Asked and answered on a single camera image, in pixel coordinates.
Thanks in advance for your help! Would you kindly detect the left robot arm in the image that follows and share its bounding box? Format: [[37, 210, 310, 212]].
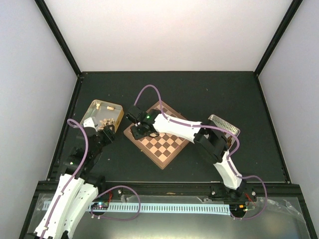
[[32, 124, 115, 239]]

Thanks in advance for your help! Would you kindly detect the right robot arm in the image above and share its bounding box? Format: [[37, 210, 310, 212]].
[[126, 106, 246, 201]]

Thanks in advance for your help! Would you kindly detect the light chess pieces pile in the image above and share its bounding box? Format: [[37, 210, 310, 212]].
[[98, 106, 115, 130]]

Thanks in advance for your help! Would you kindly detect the wooden chess board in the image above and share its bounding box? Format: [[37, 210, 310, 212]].
[[124, 101, 196, 170]]

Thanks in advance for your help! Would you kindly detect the dark chess pieces pile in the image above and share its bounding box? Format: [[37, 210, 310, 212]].
[[225, 135, 233, 148]]

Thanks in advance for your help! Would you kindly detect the yellow tin box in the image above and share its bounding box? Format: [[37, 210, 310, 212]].
[[80, 100, 124, 132]]

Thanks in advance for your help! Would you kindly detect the pink tin box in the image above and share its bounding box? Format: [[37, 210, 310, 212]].
[[208, 115, 240, 144]]

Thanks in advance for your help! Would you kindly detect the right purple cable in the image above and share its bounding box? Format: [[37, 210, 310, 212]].
[[134, 84, 269, 221]]

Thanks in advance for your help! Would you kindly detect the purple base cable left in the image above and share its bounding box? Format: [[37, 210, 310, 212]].
[[90, 184, 142, 222]]

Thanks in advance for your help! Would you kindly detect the black frame rail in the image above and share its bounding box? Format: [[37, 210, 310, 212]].
[[34, 181, 304, 200]]

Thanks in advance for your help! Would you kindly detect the light blue cable duct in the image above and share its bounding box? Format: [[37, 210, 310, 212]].
[[42, 201, 230, 216]]

